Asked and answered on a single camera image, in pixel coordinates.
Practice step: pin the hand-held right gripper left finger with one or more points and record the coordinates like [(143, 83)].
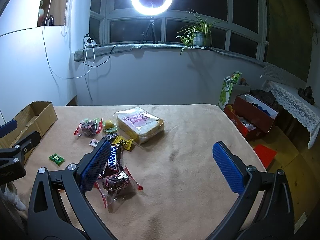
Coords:
[(96, 165)]

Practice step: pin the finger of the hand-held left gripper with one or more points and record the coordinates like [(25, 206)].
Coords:
[(7, 128), (26, 143)]

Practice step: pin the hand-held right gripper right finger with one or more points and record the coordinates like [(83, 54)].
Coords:
[(228, 167)]

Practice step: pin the dark brown chocolate bar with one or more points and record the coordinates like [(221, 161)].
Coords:
[(115, 162)]

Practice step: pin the brown cardboard box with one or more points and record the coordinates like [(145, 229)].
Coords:
[(37, 120)]

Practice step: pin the red clear snack packet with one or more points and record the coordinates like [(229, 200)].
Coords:
[(87, 127), (117, 183)]

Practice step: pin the pink wrapped candy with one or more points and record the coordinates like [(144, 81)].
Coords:
[(93, 143)]

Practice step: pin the white fuzzy cloth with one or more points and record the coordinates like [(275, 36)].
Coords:
[(15, 198)]

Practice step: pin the green wrapped candy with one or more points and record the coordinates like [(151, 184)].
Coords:
[(56, 159)]

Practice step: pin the yellow wrapped candy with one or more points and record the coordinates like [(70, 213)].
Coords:
[(122, 142)]

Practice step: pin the red paper sheet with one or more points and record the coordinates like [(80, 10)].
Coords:
[(265, 155)]

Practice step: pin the yellow jelly cup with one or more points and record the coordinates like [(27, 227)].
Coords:
[(110, 126)]

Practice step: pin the low red box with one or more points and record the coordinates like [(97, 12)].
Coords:
[(237, 122)]

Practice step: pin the large red box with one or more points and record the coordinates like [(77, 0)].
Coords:
[(252, 116)]

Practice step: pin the sliced bread in clear bag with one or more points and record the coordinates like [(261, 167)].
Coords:
[(140, 123)]

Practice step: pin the green carton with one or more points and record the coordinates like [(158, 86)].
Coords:
[(226, 92)]

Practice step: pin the grey cardboard box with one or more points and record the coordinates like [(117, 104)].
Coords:
[(242, 88)]

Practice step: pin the red cabinet with lace cloth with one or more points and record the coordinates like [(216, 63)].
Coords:
[(290, 100)]

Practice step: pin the dark ornament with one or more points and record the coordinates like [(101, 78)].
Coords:
[(306, 93)]

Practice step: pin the white power strip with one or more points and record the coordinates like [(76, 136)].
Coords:
[(88, 40)]

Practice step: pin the potted spider plant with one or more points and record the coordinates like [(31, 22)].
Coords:
[(198, 36)]

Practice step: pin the black tripod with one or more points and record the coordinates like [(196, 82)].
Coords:
[(149, 32)]

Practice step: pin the wooden wall shelf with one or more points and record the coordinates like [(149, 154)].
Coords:
[(60, 10)]

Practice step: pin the white window frame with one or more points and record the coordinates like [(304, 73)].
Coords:
[(163, 30)]

